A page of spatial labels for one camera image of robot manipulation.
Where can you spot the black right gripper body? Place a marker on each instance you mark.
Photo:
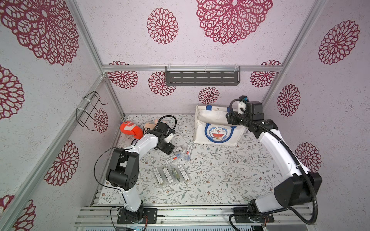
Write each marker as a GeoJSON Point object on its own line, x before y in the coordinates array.
{"type": "Point", "coordinates": [232, 118]}

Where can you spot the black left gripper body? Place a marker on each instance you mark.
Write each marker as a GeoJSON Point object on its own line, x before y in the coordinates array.
{"type": "Point", "coordinates": [166, 147]}

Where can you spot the clear compass case gold label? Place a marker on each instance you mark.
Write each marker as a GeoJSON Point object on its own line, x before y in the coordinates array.
{"type": "Point", "coordinates": [178, 149]}

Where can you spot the clear case blue parts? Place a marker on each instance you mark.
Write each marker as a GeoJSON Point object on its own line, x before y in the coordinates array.
{"type": "Point", "coordinates": [173, 158]}
{"type": "Point", "coordinates": [188, 152]}

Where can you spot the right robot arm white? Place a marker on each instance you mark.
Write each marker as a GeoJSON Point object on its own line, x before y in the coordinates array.
{"type": "Point", "coordinates": [300, 185]}

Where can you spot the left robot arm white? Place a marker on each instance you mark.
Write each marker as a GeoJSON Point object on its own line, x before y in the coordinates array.
{"type": "Point", "coordinates": [123, 169]}

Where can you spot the white Doraemon canvas bag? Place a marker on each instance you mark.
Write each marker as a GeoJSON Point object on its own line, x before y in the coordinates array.
{"type": "Point", "coordinates": [211, 127]}

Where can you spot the clear pen case green label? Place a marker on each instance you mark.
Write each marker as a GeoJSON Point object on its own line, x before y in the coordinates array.
{"type": "Point", "coordinates": [175, 173]}

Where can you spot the pink boy plush doll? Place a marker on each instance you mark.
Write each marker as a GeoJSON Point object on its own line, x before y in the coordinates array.
{"type": "Point", "coordinates": [150, 126]}

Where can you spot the red plush toy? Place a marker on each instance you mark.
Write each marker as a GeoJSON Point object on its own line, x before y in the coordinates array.
{"type": "Point", "coordinates": [130, 128]}

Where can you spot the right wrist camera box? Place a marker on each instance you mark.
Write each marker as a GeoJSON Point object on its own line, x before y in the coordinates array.
{"type": "Point", "coordinates": [254, 111]}

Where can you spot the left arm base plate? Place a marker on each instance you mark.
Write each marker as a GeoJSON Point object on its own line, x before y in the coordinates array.
{"type": "Point", "coordinates": [142, 216]}

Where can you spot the grey slotted wall shelf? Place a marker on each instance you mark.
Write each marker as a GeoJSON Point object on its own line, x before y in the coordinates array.
{"type": "Point", "coordinates": [202, 78]}

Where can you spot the black wire wall rack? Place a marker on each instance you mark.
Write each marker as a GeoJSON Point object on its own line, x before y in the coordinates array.
{"type": "Point", "coordinates": [93, 116]}

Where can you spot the aluminium front rail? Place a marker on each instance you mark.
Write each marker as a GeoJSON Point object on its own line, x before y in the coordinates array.
{"type": "Point", "coordinates": [170, 217]}

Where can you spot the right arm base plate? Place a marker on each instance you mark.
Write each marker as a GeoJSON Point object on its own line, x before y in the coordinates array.
{"type": "Point", "coordinates": [244, 215]}

